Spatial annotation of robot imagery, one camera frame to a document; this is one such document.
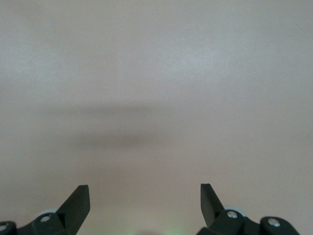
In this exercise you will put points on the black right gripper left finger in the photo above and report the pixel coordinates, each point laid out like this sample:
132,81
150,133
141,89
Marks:
71,215

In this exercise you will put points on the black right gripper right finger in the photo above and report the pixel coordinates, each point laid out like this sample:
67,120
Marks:
212,213

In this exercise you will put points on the brown table mat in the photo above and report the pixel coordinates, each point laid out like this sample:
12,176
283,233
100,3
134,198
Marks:
73,73

